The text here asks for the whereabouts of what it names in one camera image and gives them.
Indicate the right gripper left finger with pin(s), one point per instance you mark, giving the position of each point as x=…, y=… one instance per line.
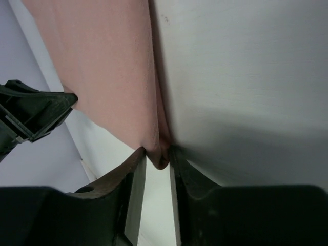
x=104, y=212

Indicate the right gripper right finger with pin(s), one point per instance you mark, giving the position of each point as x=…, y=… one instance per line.
x=206, y=213

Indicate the pink printed t-shirt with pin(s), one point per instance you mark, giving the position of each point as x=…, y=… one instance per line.
x=103, y=52

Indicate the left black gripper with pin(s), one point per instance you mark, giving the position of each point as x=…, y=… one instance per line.
x=28, y=114

